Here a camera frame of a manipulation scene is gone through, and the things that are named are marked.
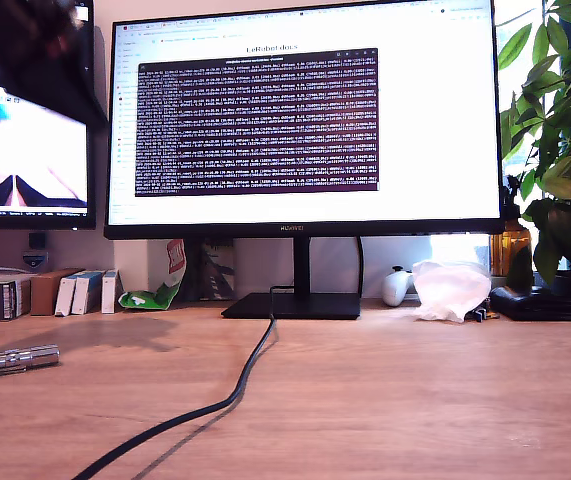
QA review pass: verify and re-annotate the metallic laser pointer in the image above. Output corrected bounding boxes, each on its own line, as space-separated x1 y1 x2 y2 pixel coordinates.
0 343 61 381

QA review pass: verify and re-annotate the grey patterned box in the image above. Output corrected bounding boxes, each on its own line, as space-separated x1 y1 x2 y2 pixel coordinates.
199 239 236 301

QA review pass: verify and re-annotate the white game controller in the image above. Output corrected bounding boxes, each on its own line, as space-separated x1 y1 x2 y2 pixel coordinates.
382 265 415 307

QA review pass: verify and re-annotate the green red white snack bag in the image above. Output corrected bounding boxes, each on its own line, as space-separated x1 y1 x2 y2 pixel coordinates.
117 238 187 311

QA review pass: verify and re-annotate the crumpled white plastic bag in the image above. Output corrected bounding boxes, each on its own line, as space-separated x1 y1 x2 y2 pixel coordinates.
411 259 493 324

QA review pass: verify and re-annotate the black Huawei monitor on stand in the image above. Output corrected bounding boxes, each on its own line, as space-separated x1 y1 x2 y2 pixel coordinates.
103 0 508 321

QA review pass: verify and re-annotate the white and blue box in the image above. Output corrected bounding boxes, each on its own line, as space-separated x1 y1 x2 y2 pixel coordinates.
100 269 120 315
72 271 105 315
54 276 80 318

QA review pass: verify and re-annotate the amber glass bottle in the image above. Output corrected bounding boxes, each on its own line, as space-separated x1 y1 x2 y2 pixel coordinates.
489 202 534 291

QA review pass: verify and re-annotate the brown cardboard box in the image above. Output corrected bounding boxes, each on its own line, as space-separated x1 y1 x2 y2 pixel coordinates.
29 268 84 316

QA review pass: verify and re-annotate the blue grey badge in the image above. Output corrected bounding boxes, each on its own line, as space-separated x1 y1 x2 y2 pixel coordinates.
21 251 50 273

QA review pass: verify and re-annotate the black pouch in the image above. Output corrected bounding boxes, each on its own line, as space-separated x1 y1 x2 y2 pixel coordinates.
489 284 571 322

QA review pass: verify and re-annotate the black computer monitor dark screen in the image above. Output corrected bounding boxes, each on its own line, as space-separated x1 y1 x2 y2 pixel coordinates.
0 0 97 231

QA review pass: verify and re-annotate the green and grey printed box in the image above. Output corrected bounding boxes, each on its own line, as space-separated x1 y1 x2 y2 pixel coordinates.
0 277 34 321

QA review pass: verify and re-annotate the green leafy houseplant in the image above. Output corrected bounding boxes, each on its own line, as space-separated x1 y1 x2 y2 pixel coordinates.
497 0 571 286

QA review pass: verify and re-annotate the thin black monitor cable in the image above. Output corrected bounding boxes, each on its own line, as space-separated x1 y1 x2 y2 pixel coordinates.
354 236 365 299

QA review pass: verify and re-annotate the thick black cable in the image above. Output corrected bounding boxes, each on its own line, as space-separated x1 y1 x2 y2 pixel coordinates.
72 285 296 480

